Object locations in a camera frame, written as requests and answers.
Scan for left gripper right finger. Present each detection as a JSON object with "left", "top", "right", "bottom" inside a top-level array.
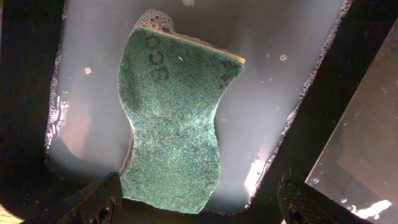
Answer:
[{"left": 277, "top": 174, "right": 372, "bottom": 224}]

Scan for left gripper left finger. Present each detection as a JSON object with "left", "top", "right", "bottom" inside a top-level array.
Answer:
[{"left": 24, "top": 172, "right": 123, "bottom": 224}]

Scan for green yellow sponge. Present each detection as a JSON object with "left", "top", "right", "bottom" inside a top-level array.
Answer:
[{"left": 118, "top": 27, "right": 244, "bottom": 214}]

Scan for black rectangular water tray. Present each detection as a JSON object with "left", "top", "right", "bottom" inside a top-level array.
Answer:
[{"left": 1, "top": 1, "right": 397, "bottom": 223}]

